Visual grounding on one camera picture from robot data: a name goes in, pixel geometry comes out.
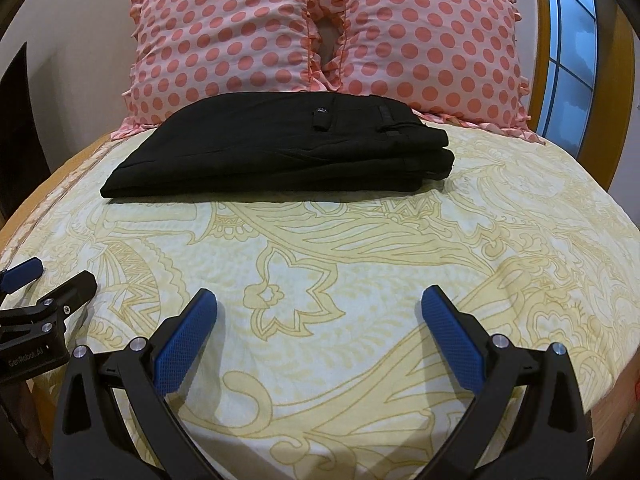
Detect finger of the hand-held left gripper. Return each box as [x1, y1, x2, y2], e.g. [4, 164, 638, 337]
[0, 270, 99, 347]
[0, 257, 44, 297]

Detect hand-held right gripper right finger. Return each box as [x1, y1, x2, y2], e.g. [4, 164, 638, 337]
[421, 286, 588, 480]

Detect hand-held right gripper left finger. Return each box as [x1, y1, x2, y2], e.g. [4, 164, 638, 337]
[52, 289, 221, 480]

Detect black pants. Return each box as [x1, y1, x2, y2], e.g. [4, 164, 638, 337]
[100, 92, 455, 200]

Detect bed with yellow floral sheet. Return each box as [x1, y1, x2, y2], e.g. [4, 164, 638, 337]
[0, 125, 640, 480]

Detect black panel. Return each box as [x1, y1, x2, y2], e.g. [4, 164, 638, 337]
[0, 42, 51, 221]

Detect pink polka dot pillow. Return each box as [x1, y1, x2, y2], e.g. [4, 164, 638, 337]
[111, 0, 341, 141]
[310, 0, 546, 146]

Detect wooden framed window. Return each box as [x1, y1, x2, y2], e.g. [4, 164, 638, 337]
[530, 0, 636, 196]

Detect glass window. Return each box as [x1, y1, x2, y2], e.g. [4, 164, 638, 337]
[542, 0, 598, 151]

